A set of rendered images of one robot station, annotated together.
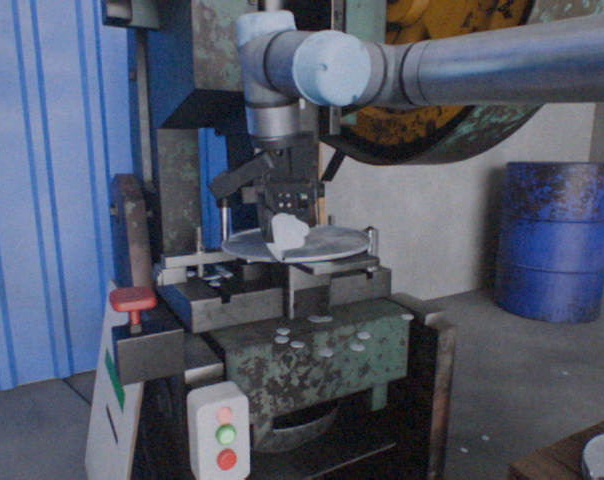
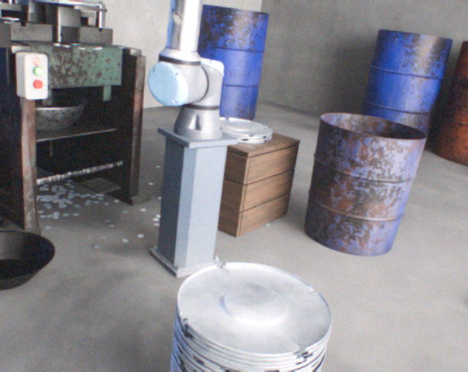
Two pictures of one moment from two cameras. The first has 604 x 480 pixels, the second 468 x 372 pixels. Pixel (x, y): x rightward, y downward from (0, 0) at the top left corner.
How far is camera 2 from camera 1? 102 cm
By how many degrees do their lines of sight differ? 29
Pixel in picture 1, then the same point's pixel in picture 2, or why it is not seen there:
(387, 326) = (111, 53)
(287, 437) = (56, 115)
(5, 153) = not seen: outside the picture
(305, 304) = (67, 35)
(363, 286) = (97, 35)
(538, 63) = not seen: outside the picture
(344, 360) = (88, 66)
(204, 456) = (27, 80)
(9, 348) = not seen: outside the picture
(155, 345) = not seen: outside the picture
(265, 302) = (44, 31)
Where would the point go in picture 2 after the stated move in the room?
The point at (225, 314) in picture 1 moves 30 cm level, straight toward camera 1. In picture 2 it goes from (22, 32) to (46, 43)
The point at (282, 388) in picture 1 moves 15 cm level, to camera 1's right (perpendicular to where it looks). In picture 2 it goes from (56, 73) to (101, 75)
